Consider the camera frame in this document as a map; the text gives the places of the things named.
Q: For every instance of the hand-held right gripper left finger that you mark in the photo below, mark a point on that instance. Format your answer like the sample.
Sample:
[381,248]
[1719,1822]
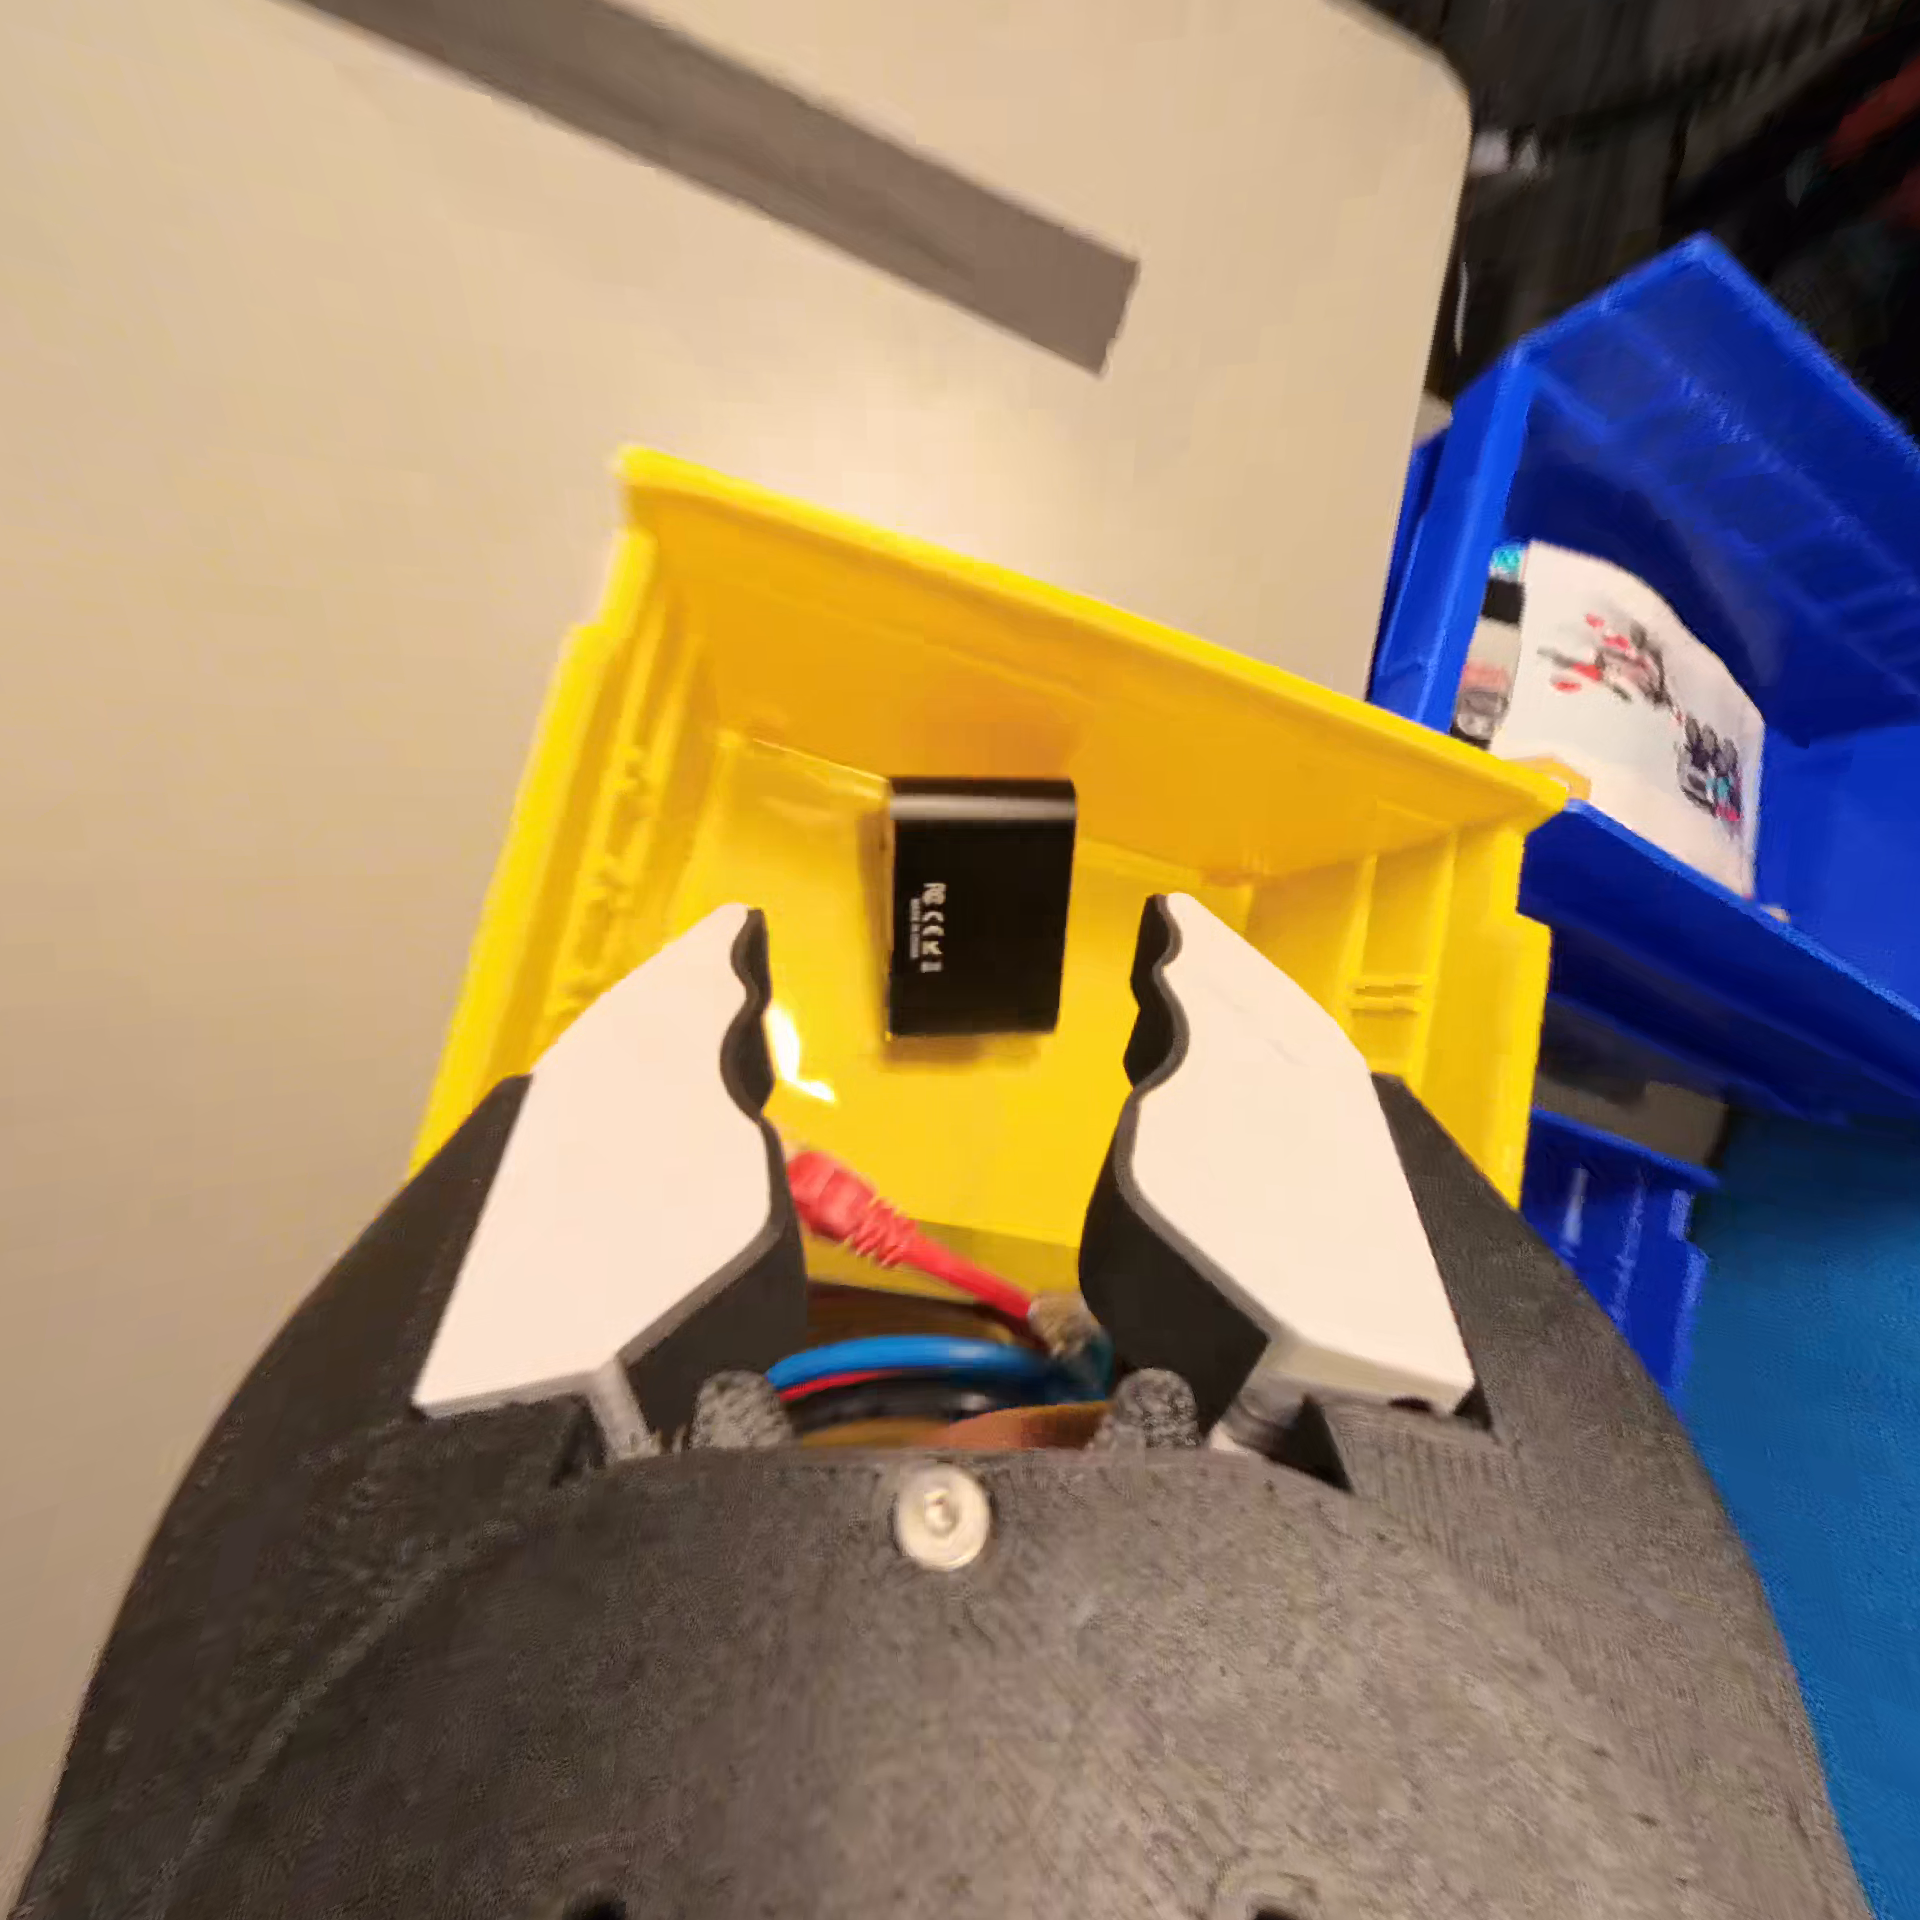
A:
[599,1200]

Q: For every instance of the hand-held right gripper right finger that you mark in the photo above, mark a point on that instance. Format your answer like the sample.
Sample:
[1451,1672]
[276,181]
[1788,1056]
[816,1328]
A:
[1290,1184]

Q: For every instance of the black ethernet port adapter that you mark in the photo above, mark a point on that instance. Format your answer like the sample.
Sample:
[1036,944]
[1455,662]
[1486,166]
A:
[974,916]

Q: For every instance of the yellow storage bin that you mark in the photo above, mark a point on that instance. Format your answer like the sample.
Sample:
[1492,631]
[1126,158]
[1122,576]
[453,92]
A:
[932,645]

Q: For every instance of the blue storage bin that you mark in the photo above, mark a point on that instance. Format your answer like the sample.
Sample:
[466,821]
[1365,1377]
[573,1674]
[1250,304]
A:
[1612,1244]
[1682,406]

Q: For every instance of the white printed packet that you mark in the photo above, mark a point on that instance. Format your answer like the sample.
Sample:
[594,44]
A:
[1622,674]

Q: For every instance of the grey tape strip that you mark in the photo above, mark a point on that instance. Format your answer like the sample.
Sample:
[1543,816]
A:
[780,149]

